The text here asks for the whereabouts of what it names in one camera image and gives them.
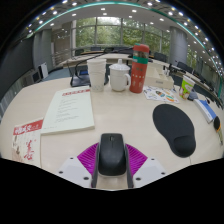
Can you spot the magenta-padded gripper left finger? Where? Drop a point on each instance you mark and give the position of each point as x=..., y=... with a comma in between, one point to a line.
x=87, y=158

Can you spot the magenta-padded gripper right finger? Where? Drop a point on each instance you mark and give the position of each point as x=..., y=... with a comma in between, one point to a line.
x=136, y=159

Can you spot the black computer mouse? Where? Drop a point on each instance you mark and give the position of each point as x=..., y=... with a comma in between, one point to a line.
x=112, y=155

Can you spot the black mouse pad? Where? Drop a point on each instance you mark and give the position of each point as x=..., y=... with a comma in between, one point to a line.
x=175, y=130

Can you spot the white booklet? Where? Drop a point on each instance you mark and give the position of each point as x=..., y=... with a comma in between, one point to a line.
x=68, y=110

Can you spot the red and white magazine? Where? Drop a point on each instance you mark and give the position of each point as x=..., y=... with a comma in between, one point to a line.
x=26, y=141

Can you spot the colourful sticker sheet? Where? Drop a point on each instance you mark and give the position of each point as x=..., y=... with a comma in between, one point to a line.
x=161, y=94

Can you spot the black desktop microphone unit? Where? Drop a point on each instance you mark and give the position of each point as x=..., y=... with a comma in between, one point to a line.
x=79, y=81
x=193, y=96

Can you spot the white lidded mug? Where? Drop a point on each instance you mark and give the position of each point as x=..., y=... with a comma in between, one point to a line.
x=119, y=77

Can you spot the white paper cup stack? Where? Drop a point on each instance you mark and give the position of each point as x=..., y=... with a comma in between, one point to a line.
x=97, y=75

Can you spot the white compartment tray box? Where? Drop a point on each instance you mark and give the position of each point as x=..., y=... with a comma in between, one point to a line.
x=160, y=78

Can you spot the blue and white book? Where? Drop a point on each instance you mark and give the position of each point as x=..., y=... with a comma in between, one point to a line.
x=205, y=110

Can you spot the green-printed paper cup with straw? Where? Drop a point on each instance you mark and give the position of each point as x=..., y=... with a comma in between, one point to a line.
x=186, y=87

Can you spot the red thermos bottle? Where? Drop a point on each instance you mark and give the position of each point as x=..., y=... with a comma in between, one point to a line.
x=139, y=68

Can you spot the white low cabinet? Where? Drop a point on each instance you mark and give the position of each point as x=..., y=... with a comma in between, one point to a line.
x=33, y=77

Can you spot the white standing panel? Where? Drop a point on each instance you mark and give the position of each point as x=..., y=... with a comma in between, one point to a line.
x=44, y=70

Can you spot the long curved conference table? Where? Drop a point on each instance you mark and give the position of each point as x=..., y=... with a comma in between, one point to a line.
x=115, y=57

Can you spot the black office chairs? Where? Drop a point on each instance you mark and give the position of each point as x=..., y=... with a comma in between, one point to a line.
x=160, y=56

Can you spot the ceiling lights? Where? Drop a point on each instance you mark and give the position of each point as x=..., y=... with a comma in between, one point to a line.
x=134, y=11

